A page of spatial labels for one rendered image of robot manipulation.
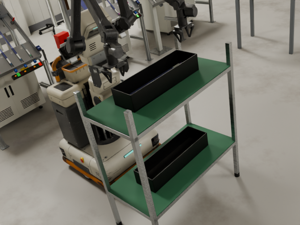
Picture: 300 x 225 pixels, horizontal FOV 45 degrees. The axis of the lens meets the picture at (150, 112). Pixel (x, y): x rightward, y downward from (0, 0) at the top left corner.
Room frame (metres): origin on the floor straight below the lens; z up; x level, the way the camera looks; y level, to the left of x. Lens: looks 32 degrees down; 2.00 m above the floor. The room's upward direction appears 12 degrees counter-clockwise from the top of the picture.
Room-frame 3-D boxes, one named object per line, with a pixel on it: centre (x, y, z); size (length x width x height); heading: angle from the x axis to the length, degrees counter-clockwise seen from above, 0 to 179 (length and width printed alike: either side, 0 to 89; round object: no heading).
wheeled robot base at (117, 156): (2.59, 0.40, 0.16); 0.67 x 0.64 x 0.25; 39
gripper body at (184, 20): (2.16, -0.31, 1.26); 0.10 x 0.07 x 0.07; 129
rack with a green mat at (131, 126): (1.96, -0.09, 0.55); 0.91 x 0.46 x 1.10; 130
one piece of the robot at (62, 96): (2.66, 0.46, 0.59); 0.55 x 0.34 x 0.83; 129
